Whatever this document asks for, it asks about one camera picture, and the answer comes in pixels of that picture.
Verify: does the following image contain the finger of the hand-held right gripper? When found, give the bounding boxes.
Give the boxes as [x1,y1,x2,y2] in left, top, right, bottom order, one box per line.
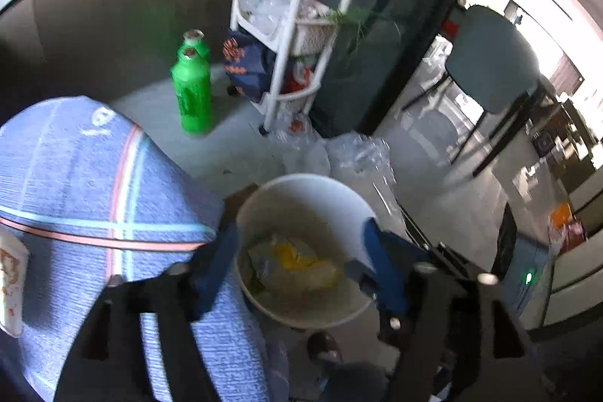
[398,200,493,277]

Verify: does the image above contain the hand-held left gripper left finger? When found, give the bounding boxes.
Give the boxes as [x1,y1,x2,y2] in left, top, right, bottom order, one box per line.
[52,223,241,402]

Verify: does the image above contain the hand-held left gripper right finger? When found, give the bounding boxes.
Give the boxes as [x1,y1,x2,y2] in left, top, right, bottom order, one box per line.
[344,216,552,402]

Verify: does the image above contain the yellow packet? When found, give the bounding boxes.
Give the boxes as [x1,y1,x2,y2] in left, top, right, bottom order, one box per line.
[245,235,342,294]

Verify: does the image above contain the white round trash bin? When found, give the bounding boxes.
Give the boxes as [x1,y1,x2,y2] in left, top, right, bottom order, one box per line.
[234,173,378,331]

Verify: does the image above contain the white low cabinet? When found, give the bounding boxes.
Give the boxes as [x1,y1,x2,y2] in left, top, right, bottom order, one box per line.
[539,176,603,330]

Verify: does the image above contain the brown cardboard sheet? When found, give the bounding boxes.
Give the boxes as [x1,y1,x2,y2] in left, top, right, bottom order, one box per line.
[221,183,260,214]

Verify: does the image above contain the person's brown shoe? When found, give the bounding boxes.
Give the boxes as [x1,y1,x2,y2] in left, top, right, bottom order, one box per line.
[306,331,344,362]

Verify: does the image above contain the clear plastic bag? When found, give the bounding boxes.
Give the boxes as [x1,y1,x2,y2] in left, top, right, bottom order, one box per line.
[325,131,408,238]

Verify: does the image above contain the small red white plastic bag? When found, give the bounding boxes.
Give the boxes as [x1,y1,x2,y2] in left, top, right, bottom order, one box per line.
[278,110,314,144]

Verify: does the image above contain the large green thermos bottle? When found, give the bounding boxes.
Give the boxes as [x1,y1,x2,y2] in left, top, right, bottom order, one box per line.
[170,46,215,136]

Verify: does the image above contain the round table blue tablecloth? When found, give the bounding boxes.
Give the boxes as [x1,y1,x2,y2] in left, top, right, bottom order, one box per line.
[0,96,283,402]

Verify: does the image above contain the blue bag orange print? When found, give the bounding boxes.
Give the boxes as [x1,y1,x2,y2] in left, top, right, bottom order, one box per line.
[222,28,279,104]

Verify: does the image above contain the red white bag in cart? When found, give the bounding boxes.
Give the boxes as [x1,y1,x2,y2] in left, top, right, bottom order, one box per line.
[283,58,314,96]

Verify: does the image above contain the dark grey chair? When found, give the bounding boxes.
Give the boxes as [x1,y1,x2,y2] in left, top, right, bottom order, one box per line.
[403,4,554,177]

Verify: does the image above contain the white red paper packet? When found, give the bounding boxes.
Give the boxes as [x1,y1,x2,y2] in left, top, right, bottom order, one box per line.
[0,225,30,339]

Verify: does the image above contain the green onions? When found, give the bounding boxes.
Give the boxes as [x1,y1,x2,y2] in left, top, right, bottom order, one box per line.
[330,4,392,54]

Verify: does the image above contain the black framed glass door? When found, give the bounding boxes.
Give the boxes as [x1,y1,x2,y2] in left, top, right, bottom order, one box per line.
[308,0,502,136]

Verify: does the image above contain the dark kitchen counter cabinet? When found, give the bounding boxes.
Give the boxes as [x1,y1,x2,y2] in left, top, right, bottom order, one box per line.
[0,0,255,111]

